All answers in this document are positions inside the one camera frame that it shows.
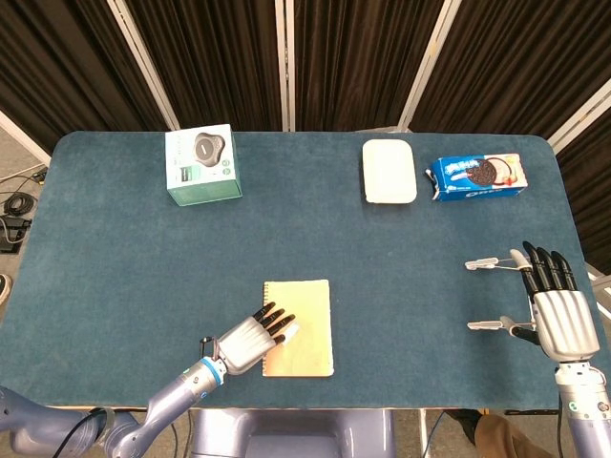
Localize black coiled floor cable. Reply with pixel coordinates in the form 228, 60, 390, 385
3, 192, 38, 217

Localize cream lidded food container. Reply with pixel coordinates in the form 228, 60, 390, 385
361, 137, 418, 205

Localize blue-grey robot torso base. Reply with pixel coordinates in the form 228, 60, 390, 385
190, 408, 397, 458

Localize white tweezer finger extension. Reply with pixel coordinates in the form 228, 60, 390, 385
465, 256, 531, 274
466, 317, 538, 333

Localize dark curtain screen panel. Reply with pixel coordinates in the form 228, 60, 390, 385
400, 0, 611, 139
548, 80, 611, 268
285, 0, 453, 133
107, 0, 290, 133
0, 0, 168, 154

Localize yellow spiral notebook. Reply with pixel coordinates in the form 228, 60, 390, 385
261, 279, 335, 379

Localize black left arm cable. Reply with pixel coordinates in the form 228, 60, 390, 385
54, 407, 109, 458

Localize blue felt table cover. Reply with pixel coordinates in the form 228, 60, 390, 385
0, 131, 610, 414

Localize teal speaker product box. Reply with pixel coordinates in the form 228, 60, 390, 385
164, 123, 243, 207

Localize blue Oreo cookie package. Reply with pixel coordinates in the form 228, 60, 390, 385
426, 153, 530, 203

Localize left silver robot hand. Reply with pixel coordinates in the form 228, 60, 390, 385
212, 301, 301, 376

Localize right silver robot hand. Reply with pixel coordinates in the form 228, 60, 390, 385
508, 240, 601, 364

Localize brown trouser leg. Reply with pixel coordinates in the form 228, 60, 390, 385
474, 413, 543, 458

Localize black power adapter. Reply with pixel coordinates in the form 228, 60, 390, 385
0, 214, 32, 254

